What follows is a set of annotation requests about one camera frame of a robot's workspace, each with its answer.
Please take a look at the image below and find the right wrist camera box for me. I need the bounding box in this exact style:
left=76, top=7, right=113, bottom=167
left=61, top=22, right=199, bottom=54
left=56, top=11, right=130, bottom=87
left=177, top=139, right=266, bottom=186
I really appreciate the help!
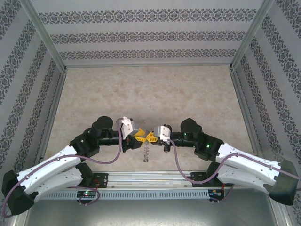
left=154, top=124, right=172, bottom=143

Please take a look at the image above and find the grey metal sheet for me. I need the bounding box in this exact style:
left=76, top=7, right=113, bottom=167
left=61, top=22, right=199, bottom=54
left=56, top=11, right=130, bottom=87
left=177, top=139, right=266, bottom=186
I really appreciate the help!
left=23, top=199, right=283, bottom=226

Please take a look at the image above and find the left aluminium frame post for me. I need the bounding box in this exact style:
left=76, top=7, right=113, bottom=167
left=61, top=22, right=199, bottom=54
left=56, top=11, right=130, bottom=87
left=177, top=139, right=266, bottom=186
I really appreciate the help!
left=20, top=0, right=69, bottom=73

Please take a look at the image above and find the left aluminium side rail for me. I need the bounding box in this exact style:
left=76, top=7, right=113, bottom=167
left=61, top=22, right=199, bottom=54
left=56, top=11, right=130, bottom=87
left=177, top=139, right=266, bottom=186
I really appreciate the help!
left=32, top=69, right=68, bottom=172

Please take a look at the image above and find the right aluminium frame post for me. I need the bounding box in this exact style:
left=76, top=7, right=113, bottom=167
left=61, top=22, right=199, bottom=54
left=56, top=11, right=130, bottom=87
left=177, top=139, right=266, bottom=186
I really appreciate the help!
left=228, top=0, right=277, bottom=71

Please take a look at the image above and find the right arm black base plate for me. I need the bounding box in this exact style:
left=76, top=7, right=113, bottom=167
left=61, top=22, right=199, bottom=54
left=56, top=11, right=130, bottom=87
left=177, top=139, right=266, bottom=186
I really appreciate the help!
left=190, top=171, right=221, bottom=188

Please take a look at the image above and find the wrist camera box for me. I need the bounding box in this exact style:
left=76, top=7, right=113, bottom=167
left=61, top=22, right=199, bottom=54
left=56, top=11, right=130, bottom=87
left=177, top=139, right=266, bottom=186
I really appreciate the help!
left=154, top=124, right=172, bottom=143
left=119, top=116, right=139, bottom=137

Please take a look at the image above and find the perforated metal ring disc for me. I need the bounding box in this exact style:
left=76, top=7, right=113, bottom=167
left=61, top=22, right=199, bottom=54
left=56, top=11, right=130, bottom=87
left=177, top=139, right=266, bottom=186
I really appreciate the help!
left=142, top=147, right=151, bottom=163

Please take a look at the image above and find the right aluminium side rail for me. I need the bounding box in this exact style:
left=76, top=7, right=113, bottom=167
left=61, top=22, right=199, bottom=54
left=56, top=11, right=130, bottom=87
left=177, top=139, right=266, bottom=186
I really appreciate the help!
left=230, top=68, right=269, bottom=171

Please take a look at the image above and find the slotted grey cable duct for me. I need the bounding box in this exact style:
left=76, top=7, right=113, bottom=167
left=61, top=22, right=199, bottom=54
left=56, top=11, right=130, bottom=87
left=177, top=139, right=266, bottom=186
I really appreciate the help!
left=32, top=189, right=224, bottom=200

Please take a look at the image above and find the aluminium side rail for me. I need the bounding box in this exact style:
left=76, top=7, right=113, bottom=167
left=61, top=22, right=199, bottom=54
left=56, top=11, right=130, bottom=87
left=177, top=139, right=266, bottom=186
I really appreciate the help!
left=230, top=68, right=269, bottom=171
left=32, top=69, right=68, bottom=172

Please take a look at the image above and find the aluminium frame post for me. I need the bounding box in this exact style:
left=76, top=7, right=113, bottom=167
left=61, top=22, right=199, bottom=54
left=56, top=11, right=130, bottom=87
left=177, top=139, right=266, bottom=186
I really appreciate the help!
left=20, top=0, right=69, bottom=73
left=228, top=0, right=277, bottom=71

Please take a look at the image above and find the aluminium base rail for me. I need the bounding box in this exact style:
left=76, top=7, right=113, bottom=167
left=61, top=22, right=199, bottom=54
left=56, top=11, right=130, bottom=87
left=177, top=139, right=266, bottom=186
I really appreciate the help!
left=22, top=170, right=282, bottom=189

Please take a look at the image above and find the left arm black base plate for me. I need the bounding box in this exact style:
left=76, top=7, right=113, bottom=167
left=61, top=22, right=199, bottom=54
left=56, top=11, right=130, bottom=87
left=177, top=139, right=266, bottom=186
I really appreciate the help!
left=89, top=173, right=109, bottom=189

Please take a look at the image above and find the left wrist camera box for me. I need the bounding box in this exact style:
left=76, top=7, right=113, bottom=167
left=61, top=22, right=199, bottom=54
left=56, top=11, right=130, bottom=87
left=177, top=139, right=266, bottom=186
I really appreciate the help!
left=119, top=116, right=139, bottom=137

